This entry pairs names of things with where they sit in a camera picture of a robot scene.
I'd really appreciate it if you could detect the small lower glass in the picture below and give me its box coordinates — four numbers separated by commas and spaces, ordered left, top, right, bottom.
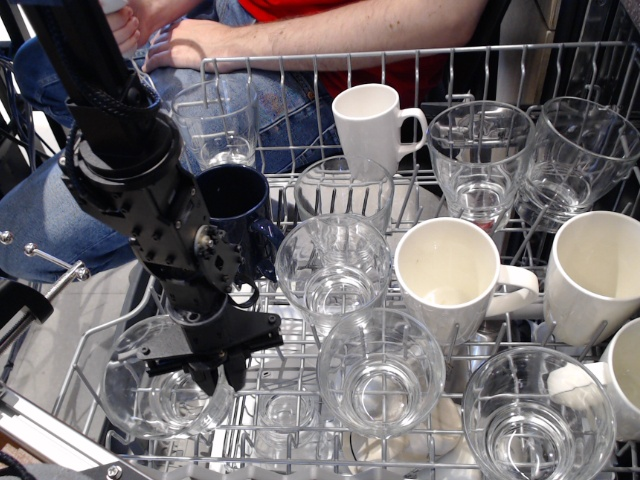
255, 393, 318, 456

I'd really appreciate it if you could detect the back left tall glass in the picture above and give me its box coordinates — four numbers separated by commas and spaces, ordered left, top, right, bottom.
172, 75, 258, 172

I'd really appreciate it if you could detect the small white mug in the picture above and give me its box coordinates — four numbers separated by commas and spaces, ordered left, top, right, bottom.
332, 83, 428, 180

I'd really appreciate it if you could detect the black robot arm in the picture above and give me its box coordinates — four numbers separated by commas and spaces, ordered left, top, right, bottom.
22, 1, 282, 394

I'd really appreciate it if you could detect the dark blue mug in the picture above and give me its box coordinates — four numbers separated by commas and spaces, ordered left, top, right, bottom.
196, 164, 284, 282

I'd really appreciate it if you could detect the right white mug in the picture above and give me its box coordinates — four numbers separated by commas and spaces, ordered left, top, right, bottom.
543, 211, 639, 347

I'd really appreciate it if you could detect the person in jeans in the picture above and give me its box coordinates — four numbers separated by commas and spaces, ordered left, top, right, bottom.
0, 0, 489, 284

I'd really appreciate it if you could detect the large cream mug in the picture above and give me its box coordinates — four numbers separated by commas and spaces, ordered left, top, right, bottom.
394, 217, 539, 348

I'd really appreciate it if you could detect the white mug at edge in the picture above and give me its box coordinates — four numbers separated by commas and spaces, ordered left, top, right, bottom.
547, 318, 639, 441

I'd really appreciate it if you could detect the person hand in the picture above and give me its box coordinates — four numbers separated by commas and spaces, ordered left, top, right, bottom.
142, 19, 242, 73

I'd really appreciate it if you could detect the grey wire dishwasher rack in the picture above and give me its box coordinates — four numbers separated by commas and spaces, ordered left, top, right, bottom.
53, 39, 639, 479

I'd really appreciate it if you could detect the metal clamp with black handle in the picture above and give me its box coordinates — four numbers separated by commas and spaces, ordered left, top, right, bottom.
1, 243, 91, 353

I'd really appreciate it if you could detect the person forearm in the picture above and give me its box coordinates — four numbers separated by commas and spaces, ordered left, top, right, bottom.
212, 1, 486, 71

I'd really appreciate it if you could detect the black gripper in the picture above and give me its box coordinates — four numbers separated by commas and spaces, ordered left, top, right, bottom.
133, 299, 283, 395

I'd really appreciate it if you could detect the glass cup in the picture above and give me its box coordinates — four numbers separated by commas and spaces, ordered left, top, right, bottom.
462, 346, 616, 479
317, 307, 446, 439
426, 101, 535, 234
275, 214, 392, 337
515, 96, 639, 232
294, 156, 395, 234
100, 315, 234, 440

